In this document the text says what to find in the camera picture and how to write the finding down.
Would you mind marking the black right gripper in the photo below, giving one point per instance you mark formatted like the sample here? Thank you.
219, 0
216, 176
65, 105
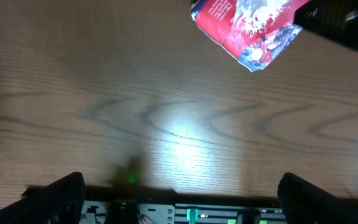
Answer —
336, 20

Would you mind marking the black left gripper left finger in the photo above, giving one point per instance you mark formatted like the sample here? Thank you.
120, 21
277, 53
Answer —
59, 202

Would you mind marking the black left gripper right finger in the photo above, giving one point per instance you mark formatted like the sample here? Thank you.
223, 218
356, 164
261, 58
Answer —
303, 202

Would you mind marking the red purple snack bag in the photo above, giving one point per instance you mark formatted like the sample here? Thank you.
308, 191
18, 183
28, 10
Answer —
254, 32

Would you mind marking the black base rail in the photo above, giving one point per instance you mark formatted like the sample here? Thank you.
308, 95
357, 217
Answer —
186, 211

